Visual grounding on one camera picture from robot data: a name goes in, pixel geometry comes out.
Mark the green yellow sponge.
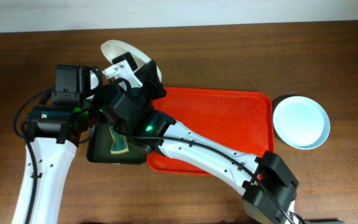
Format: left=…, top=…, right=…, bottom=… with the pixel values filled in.
left=109, top=128, right=129, bottom=155

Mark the white plate with red smear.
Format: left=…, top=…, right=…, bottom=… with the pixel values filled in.
left=273, top=96, right=331, bottom=150

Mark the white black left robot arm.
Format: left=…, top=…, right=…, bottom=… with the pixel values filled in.
left=12, top=65, right=103, bottom=223

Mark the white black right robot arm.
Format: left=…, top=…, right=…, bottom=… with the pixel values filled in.
left=94, top=60, right=304, bottom=223

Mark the black rectangular tray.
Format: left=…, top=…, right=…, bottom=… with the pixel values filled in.
left=86, top=123, right=146, bottom=164

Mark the red plastic tray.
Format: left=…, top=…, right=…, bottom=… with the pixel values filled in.
left=146, top=86, right=275, bottom=177

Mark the white clean plate on table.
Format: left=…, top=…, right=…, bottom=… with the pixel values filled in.
left=280, top=98, right=331, bottom=150

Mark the black right camera cable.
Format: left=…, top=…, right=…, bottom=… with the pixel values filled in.
left=112, top=77, right=133, bottom=94

